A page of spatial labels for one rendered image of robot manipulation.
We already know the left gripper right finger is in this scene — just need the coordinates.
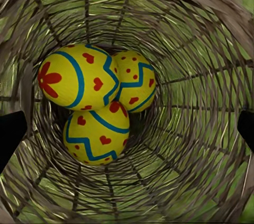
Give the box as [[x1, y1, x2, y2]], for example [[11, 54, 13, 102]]
[[237, 110, 254, 152]]

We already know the wicker basket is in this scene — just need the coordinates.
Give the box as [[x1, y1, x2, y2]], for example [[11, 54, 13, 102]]
[[0, 0, 254, 224]]

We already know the easter egg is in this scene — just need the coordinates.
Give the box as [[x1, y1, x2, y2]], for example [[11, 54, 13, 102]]
[[63, 100, 131, 167], [112, 49, 156, 114], [36, 42, 121, 111]]

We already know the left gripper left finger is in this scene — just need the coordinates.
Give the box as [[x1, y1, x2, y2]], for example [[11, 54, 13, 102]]
[[0, 110, 28, 174]]

